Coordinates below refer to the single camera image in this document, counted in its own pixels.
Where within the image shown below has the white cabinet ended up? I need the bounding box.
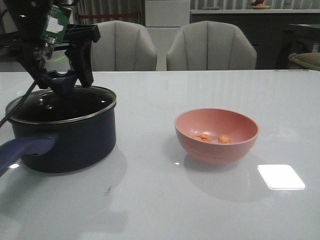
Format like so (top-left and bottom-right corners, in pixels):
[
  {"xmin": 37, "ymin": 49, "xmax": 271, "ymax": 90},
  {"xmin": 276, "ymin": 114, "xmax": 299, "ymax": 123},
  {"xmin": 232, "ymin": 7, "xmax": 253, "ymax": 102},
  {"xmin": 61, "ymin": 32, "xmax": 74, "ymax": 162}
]
[{"xmin": 144, "ymin": 0, "xmax": 191, "ymax": 28}]

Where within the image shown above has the green circuit board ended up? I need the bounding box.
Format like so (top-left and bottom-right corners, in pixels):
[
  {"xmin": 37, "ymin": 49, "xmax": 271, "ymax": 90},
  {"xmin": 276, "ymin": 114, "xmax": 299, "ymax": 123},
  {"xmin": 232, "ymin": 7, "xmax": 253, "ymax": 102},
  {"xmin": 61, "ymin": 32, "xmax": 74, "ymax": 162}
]
[{"xmin": 41, "ymin": 5, "xmax": 72, "ymax": 44}]

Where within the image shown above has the left beige upholstered chair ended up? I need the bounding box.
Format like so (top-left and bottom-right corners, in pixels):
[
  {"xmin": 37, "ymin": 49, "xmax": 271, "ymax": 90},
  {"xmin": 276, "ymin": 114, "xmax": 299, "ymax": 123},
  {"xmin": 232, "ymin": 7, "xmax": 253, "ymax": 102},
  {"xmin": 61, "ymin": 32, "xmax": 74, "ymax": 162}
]
[{"xmin": 91, "ymin": 20, "xmax": 158, "ymax": 72}]

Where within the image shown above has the grey counter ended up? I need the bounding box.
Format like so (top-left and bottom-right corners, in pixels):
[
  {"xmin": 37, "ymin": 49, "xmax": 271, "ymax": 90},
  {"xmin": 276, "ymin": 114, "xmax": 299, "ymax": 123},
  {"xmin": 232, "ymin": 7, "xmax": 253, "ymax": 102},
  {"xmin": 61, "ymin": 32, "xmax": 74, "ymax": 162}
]
[{"xmin": 190, "ymin": 9, "xmax": 320, "ymax": 70}]

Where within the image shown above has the glass lid blue knob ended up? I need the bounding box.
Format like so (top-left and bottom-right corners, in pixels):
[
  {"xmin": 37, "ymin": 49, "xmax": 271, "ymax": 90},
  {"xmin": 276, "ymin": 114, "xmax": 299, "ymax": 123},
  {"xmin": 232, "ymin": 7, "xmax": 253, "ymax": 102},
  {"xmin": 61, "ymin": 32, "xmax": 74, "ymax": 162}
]
[{"xmin": 5, "ymin": 70, "xmax": 117, "ymax": 125}]

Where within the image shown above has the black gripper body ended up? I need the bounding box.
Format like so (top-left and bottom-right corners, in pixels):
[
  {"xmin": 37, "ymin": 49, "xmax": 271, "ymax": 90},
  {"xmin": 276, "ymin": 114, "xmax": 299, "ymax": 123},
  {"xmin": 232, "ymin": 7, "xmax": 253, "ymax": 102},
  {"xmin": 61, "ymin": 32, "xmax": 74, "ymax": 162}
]
[{"xmin": 0, "ymin": 0, "xmax": 101, "ymax": 50}]

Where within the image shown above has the pink plastic bowl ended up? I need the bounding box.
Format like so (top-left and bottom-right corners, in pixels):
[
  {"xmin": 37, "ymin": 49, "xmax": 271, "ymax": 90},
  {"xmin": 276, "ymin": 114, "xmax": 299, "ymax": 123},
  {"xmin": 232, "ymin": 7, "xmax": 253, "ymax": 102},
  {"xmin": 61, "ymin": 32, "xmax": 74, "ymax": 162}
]
[{"xmin": 174, "ymin": 108, "xmax": 260, "ymax": 164}]

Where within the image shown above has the right beige upholstered chair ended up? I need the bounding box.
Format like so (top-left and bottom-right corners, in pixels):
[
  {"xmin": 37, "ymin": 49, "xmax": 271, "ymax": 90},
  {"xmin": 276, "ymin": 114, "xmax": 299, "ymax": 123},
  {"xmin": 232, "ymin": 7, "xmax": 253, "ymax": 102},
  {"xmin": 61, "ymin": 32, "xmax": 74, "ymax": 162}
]
[{"xmin": 166, "ymin": 20, "xmax": 257, "ymax": 71}]

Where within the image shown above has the orange ham slice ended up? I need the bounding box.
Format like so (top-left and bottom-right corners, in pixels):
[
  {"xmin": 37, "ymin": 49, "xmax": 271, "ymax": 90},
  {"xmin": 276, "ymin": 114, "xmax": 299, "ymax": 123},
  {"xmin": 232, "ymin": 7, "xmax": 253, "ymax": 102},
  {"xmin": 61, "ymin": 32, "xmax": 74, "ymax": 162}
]
[{"xmin": 193, "ymin": 133, "xmax": 213, "ymax": 143}]

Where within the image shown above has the fruit plate on counter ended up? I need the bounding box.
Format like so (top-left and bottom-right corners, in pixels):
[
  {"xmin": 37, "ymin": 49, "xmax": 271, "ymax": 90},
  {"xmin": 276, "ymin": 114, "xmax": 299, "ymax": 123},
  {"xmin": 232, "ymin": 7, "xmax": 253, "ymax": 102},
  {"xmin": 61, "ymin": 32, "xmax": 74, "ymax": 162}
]
[{"xmin": 249, "ymin": 0, "xmax": 271, "ymax": 10}]

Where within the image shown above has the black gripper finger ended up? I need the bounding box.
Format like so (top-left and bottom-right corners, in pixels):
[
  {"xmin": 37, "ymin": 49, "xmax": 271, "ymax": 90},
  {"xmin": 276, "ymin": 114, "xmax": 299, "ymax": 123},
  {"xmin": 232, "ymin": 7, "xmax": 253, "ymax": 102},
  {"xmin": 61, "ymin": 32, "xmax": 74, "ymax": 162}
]
[
  {"xmin": 14, "ymin": 46, "xmax": 49, "ymax": 89},
  {"xmin": 65, "ymin": 41, "xmax": 94, "ymax": 88}
]

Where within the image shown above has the black cable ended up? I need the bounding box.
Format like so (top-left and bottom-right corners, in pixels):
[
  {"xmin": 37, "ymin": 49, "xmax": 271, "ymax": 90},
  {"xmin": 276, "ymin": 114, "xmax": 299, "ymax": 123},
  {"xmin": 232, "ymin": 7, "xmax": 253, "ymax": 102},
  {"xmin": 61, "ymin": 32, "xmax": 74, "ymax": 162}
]
[{"xmin": 0, "ymin": 81, "xmax": 38, "ymax": 128}]

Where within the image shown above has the beige upholstered chair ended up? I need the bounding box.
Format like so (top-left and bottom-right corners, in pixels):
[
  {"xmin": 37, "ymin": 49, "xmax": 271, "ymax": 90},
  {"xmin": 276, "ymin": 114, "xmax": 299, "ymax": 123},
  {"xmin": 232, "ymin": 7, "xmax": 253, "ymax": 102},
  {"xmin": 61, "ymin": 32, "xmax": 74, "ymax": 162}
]
[
  {"xmin": 91, "ymin": 20, "xmax": 158, "ymax": 72},
  {"xmin": 166, "ymin": 20, "xmax": 257, "ymax": 71}
]

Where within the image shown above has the beige cushion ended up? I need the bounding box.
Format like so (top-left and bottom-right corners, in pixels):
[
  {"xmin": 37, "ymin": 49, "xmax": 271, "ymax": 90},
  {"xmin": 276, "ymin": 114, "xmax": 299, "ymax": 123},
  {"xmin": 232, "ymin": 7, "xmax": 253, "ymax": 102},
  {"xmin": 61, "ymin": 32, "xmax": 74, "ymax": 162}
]
[{"xmin": 288, "ymin": 52, "xmax": 320, "ymax": 71}]

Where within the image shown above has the dark blue saucepan purple handle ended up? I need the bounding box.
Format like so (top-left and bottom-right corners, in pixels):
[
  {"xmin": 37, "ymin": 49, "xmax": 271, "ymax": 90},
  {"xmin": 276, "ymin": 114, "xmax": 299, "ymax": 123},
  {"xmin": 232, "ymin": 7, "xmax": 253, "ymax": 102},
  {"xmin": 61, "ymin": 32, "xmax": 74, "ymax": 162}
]
[{"xmin": 0, "ymin": 98, "xmax": 117, "ymax": 174}]

